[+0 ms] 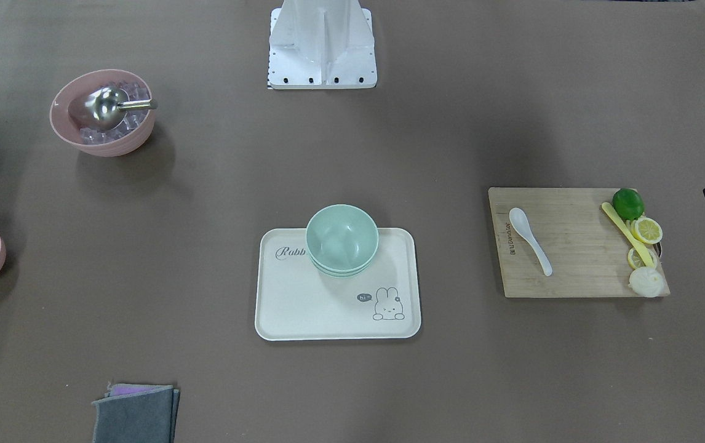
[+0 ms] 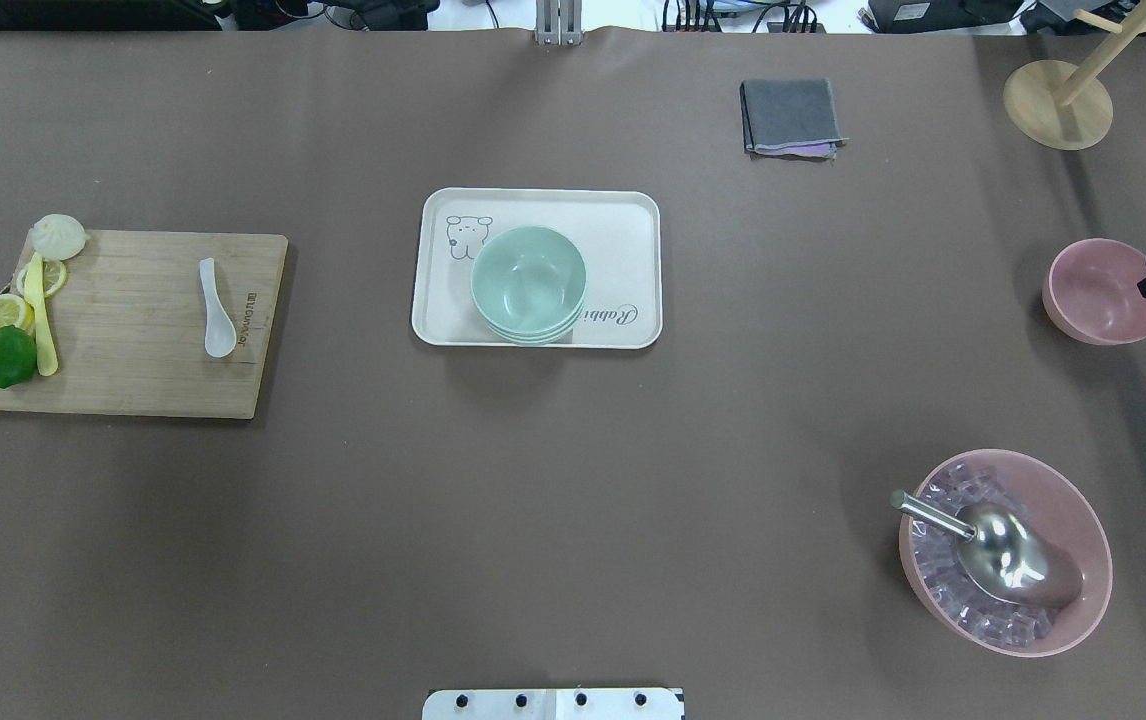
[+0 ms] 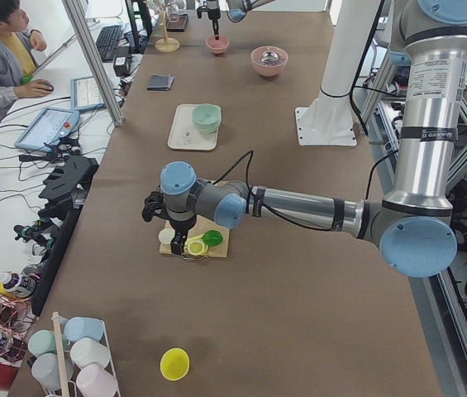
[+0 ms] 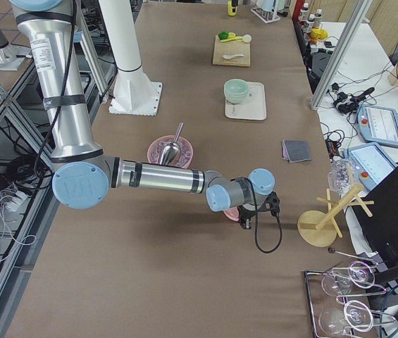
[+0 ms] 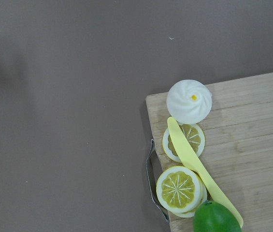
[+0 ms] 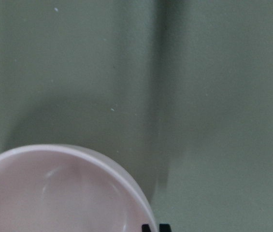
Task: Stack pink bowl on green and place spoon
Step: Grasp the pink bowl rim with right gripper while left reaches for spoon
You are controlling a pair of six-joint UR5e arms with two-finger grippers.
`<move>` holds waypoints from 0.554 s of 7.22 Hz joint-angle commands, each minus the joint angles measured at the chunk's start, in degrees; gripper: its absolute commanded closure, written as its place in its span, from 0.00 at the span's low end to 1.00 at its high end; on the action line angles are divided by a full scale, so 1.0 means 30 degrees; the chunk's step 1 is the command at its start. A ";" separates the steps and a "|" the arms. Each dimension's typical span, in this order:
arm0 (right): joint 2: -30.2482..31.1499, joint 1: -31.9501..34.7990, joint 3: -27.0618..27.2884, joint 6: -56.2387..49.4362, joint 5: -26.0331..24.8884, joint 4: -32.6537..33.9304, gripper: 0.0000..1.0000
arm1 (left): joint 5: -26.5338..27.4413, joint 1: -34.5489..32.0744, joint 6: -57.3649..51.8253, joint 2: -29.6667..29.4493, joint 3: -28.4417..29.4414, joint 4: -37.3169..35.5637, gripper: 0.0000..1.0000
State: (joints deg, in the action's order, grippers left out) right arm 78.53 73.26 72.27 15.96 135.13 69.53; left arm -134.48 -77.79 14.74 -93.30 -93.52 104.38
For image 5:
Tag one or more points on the yellow plastic knife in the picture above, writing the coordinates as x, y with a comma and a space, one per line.
190, 160

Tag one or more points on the lemon slice under knife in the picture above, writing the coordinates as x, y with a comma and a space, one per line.
194, 135

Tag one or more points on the front lemon slice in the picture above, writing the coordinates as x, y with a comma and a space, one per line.
179, 189

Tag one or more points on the lower stacked lemon slice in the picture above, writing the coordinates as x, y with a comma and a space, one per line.
191, 213

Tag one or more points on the bamboo cutting board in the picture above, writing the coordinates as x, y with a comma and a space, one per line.
238, 151

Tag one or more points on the green lime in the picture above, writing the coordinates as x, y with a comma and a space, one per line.
214, 217

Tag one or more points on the metal cutting board handle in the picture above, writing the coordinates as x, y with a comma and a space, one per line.
151, 181

